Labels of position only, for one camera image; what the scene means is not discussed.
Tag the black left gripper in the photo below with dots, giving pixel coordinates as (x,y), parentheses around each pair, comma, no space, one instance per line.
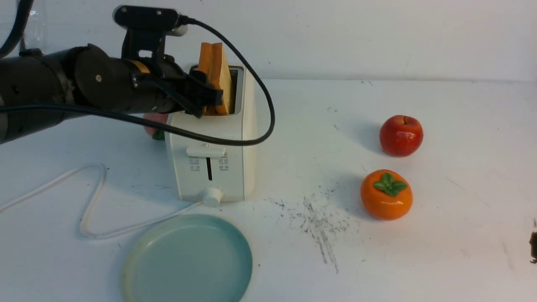
(161,86)

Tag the toast slice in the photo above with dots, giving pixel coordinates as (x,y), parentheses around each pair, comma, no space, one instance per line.
(220,77)
(206,61)

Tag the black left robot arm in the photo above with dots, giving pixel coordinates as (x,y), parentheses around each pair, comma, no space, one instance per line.
(87,78)

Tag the pink peach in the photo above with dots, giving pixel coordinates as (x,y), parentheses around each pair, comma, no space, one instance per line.
(155,134)

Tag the white two-slot toaster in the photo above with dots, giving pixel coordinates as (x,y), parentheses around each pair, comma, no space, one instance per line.
(208,173)

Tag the light green round plate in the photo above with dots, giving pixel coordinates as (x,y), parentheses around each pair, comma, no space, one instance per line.
(189,258)

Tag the red apple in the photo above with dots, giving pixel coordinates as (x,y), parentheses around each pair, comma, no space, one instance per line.
(401,135)

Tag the orange persimmon with green leaf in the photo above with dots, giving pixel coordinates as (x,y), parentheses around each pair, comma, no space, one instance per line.
(386,195)

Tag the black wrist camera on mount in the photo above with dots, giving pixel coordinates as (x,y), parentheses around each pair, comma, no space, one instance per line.
(147,28)

